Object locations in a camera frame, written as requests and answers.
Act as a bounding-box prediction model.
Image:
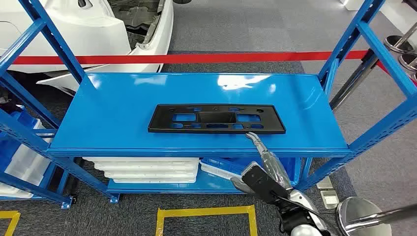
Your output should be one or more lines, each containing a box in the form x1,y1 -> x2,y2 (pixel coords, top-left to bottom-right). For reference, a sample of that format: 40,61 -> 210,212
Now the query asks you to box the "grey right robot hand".
245,131 -> 294,193

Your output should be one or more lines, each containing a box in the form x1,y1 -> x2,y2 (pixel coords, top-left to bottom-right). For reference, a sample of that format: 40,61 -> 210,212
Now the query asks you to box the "long black plastic part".
148,104 -> 287,135

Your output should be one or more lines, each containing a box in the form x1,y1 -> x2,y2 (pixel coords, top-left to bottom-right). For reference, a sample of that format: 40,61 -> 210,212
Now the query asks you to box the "blue metal shelf rack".
0,104 -> 74,210
0,0 -> 417,204

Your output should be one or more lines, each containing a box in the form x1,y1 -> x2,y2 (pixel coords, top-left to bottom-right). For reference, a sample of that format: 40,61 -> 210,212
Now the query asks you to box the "metal floor outlet plate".
316,176 -> 333,190
320,190 -> 340,210

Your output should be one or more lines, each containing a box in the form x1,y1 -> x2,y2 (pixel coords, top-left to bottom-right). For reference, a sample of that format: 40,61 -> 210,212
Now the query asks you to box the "blue plastic crate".
199,157 -> 261,177
0,106 -> 43,170

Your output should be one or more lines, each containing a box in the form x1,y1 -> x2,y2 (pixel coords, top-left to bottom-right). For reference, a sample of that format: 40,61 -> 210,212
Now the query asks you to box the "red barrier belt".
12,49 -> 417,87

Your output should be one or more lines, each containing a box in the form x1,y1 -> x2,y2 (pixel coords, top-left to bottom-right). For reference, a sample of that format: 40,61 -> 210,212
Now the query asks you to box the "white car body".
0,0 -> 174,97

